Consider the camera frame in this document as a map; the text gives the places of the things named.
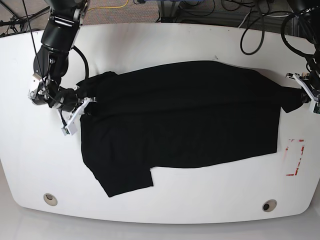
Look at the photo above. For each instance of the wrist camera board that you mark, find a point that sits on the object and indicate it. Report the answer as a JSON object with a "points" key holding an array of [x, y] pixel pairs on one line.
{"points": [[69, 129], [314, 107]]}

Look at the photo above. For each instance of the table cable grommet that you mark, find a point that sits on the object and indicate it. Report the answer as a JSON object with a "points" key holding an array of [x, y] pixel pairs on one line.
{"points": [[50, 199], [269, 205]]}

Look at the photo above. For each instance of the right table cable grommet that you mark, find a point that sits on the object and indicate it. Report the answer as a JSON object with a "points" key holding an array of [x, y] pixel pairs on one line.
{"points": [[269, 205]]}

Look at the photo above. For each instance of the black tripod stand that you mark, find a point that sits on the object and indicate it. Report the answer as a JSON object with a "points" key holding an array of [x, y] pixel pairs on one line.
{"points": [[16, 24]]}

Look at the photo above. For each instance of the red tape marking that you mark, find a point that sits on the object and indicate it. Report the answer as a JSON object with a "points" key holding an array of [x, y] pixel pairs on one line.
{"points": [[293, 156]]}

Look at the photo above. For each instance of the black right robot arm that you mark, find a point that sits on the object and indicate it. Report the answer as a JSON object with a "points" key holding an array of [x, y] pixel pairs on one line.
{"points": [[51, 63]]}

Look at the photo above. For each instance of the left table cable grommet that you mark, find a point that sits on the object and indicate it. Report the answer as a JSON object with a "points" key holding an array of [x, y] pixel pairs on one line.
{"points": [[50, 199]]}

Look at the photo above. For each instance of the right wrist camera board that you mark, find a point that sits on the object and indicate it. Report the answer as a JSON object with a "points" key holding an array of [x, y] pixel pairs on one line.
{"points": [[69, 129]]}

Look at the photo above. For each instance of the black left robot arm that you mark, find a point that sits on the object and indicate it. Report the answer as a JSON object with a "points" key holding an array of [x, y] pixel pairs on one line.
{"points": [[307, 13]]}

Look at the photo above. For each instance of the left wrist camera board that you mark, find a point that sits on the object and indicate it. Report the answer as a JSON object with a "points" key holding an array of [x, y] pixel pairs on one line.
{"points": [[314, 107]]}

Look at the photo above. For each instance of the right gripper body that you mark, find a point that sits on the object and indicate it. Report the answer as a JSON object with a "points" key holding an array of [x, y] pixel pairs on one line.
{"points": [[70, 103]]}

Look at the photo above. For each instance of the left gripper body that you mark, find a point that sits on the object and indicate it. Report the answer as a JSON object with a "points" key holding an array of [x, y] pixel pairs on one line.
{"points": [[304, 81]]}

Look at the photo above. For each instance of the black T-shirt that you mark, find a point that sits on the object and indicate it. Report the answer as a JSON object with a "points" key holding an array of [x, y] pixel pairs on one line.
{"points": [[185, 115]]}

